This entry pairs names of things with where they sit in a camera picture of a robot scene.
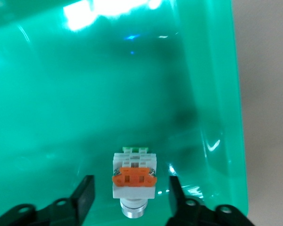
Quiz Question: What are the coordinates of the white pushbutton orange clip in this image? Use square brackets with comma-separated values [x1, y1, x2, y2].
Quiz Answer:
[111, 145, 158, 218]

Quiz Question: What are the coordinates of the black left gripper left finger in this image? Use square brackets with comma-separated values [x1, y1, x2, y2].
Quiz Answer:
[0, 175, 95, 226]

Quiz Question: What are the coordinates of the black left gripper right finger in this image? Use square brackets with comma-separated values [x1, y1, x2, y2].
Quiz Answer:
[168, 176, 258, 226]

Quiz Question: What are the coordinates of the green plastic tray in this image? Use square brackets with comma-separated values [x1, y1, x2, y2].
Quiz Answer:
[0, 0, 250, 226]

